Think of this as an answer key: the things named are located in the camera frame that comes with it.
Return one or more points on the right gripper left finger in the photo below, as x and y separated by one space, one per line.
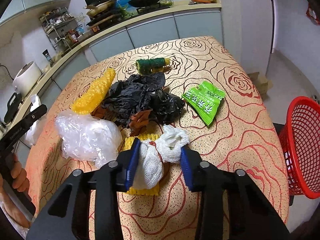
116 176

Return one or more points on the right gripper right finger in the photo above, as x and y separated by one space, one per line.
205 178

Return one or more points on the white paper towel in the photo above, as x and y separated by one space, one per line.
34 132

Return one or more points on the white mesh cloth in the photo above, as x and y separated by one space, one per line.
169 144

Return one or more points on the yellow bubble wrap sheet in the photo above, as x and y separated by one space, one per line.
95 94

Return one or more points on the black plastic bag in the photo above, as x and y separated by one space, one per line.
143 93

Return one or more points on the person's left hand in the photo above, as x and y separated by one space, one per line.
21 183

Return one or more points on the clear plastic bag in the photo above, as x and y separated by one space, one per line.
88 138

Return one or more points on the green snack packet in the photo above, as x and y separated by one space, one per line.
205 99

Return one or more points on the white rice cooker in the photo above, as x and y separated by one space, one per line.
27 78

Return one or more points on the red plastic mesh basket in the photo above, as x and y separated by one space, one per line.
299 139

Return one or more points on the cardboard box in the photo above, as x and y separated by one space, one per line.
262 84

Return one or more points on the green yellow scouring sponge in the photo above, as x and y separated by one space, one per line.
150 66

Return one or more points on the black seasoning bottle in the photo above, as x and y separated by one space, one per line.
48 57

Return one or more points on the metal spice rack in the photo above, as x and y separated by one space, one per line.
59 27

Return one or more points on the grey base cabinets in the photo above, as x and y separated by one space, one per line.
143 31

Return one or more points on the beige frying pan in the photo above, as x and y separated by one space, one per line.
94 10

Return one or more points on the red hanging decoration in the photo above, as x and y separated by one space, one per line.
312 15

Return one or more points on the black kettle handle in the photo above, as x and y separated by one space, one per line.
12 107

